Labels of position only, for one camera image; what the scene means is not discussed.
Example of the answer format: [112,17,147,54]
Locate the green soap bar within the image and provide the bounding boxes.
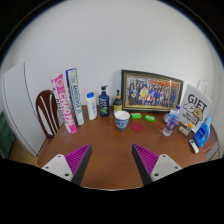
[144,114,156,123]
[130,112,143,120]

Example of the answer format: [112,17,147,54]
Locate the framed group picture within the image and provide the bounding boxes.
[120,69,185,113]

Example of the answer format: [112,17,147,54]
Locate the colourful puzzle cube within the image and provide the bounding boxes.
[185,122,194,134]

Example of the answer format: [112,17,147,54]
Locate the small white remote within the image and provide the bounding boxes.
[188,138,200,154]

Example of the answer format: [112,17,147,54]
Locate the dark blue pump bottle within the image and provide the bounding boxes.
[98,85,111,118]

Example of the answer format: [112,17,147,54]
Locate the white green tube box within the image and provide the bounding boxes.
[65,67,86,127]

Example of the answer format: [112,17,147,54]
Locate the white printed gift bag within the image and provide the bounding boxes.
[178,79,213,134]

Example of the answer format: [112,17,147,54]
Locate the white refrigerator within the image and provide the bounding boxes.
[1,62,51,157]

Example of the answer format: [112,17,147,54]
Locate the blue tissue pack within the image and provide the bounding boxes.
[162,111,174,124]

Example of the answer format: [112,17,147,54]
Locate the white blue-capped bottle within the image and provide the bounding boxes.
[86,91,98,121]

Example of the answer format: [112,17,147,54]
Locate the clear purple-capped water bottle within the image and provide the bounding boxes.
[162,104,181,137]

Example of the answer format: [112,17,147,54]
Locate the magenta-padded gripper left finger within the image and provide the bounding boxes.
[41,143,93,186]

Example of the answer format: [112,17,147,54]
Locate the pink tube box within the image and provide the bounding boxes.
[50,72,78,135]

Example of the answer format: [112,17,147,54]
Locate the dark wooden chair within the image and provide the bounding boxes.
[35,89,63,139]

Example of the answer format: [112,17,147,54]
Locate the dark amber pump bottle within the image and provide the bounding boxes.
[112,89,124,114]

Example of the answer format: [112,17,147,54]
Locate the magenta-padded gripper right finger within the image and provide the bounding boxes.
[131,143,183,186]

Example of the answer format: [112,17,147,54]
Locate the flat round red coaster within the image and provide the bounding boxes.
[130,121,145,133]

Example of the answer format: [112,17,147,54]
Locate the blue detergent bottle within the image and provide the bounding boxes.
[193,116,213,148]

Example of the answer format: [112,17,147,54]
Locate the small patterned packet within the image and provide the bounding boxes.
[177,125,190,137]

